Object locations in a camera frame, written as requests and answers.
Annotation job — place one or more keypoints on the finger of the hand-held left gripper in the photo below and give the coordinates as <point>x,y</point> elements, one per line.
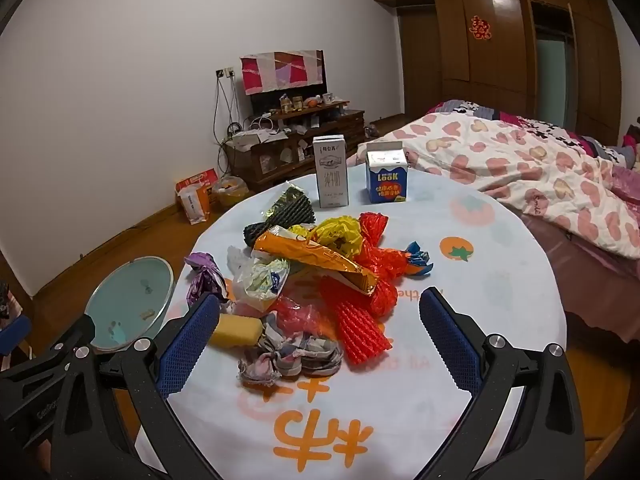
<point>45,360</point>
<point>15,336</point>

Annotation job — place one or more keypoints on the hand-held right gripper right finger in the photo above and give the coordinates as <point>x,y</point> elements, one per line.
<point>450,345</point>

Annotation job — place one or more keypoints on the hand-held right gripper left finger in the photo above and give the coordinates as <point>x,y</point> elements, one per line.
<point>190,345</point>

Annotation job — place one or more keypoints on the yellow sponge cake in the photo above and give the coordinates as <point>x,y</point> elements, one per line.
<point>235,330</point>

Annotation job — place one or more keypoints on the purple wrapper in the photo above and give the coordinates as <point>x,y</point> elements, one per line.
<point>202,275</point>

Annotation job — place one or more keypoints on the light blue bucket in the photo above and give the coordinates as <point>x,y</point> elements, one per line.
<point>125,300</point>

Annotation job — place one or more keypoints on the blue orange wrapper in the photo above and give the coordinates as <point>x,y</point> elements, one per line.
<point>417,260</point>

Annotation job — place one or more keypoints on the large red foam net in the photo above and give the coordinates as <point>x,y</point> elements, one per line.
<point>360,330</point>

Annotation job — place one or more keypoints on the white plastic wrapper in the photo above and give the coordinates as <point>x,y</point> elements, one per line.
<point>260,280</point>

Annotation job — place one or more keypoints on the grey pink bag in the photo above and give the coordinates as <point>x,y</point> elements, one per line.
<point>290,360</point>

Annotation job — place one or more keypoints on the red plastic wrapper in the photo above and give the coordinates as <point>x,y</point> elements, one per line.
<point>385,260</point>

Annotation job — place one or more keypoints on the pink plastic bag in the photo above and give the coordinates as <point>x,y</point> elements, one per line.
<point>300,315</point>

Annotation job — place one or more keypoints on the orange snack bag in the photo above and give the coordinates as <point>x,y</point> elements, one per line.
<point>300,252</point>

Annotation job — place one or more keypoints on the yellow plastic bag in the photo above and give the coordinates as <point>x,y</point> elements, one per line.
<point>340,232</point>

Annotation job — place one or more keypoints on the black foam net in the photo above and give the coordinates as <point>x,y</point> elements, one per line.
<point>295,212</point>

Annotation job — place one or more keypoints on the dark printed jacket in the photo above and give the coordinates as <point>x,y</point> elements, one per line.
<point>3,300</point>

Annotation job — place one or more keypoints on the white fruit print tablecloth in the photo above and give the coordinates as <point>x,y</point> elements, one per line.
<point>500,285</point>

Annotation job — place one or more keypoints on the white orange bag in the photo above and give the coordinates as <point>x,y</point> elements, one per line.
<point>192,205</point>

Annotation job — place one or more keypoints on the pink bed skirt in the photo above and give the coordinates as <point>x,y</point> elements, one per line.
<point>575,270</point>

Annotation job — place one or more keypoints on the yellow plastic container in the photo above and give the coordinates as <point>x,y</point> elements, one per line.
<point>230,192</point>

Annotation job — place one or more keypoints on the orange cardboard box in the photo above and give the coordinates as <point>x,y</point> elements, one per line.
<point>200,177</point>

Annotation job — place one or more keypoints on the blue drink carton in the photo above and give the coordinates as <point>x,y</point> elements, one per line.
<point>385,180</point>

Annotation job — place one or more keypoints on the gold black wrapper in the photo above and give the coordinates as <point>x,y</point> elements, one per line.
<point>286,192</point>

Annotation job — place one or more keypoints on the heart print blanket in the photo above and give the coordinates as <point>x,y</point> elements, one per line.
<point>525,160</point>

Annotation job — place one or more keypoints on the white milk carton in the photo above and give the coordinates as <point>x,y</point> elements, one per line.
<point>330,175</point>

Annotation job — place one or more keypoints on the white box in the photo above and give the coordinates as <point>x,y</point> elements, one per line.
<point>255,136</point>

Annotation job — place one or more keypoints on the patchwork quilt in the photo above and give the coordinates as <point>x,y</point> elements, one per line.
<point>550,130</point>

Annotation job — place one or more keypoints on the wooden television cabinet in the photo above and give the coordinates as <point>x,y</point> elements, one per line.
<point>345,125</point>

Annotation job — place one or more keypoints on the black television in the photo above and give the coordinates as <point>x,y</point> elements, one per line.
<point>280,102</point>

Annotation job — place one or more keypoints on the pink patchwork cloth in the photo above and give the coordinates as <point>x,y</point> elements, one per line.
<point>280,72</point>

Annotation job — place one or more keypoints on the wooden wardrobe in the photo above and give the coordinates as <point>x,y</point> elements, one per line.
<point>500,60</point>

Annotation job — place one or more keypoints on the red paper decoration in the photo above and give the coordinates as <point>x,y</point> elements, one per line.
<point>480,27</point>

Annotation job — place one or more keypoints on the wall socket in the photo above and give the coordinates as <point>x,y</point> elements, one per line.
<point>225,72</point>

